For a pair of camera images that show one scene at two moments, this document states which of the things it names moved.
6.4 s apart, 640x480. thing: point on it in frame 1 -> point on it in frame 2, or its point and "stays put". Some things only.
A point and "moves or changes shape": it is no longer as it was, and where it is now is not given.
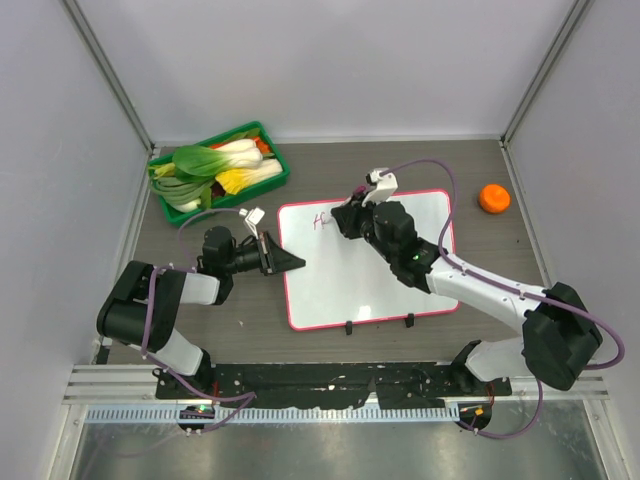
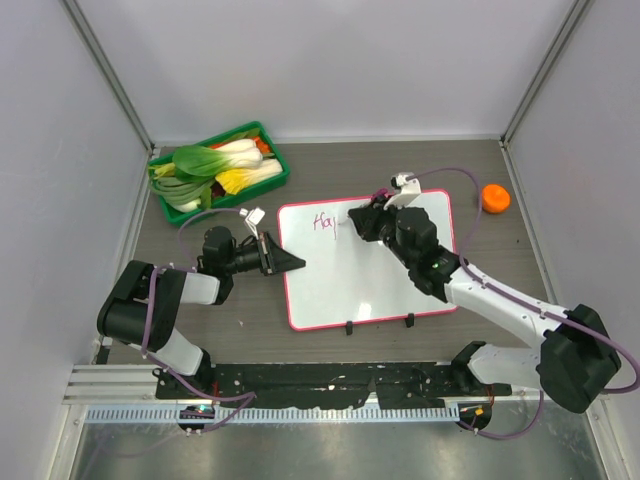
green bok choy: [212, 161] stays put
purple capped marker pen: [357, 191] moves or changes shape
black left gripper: [282, 261] stays put
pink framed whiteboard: [347, 282] stays put
